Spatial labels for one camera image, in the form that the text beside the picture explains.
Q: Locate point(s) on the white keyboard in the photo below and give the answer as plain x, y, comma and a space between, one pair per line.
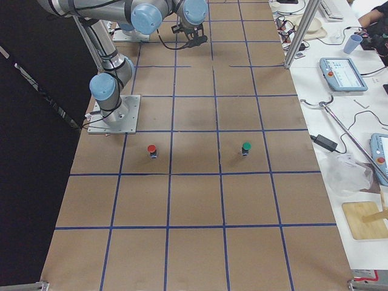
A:
330, 11

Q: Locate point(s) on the metal walking cane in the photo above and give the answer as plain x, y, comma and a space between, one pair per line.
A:
325, 106

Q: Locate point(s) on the black power adapter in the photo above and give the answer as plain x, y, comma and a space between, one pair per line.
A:
325, 143

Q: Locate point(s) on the beige tray with bowl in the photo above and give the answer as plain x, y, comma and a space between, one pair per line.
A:
315, 29

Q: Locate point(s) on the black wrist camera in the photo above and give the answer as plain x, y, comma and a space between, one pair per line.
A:
197, 41

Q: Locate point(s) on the wooden board stand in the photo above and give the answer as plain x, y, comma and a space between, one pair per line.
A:
366, 220

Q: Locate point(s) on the clear plastic bag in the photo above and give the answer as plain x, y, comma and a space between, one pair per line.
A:
344, 174

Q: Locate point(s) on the red push button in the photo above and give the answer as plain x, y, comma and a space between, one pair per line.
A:
152, 150

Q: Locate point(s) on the green push button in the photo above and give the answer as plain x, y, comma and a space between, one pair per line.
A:
245, 148

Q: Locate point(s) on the light blue plastic cup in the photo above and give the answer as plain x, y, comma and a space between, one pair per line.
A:
352, 43

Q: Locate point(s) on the aluminium frame post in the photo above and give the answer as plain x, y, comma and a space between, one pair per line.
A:
306, 20

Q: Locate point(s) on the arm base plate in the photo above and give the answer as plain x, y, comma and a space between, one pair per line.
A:
123, 120
129, 36

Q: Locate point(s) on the blue teach pendant upper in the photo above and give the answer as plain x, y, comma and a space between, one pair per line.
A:
342, 75

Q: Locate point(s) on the blue teach pendant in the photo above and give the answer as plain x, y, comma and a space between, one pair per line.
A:
378, 146
342, 75

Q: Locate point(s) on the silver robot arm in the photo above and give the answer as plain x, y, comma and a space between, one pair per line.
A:
137, 20

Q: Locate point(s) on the blue teach pendant lower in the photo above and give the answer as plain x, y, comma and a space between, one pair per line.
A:
378, 146

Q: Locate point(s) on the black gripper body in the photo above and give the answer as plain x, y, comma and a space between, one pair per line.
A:
192, 34

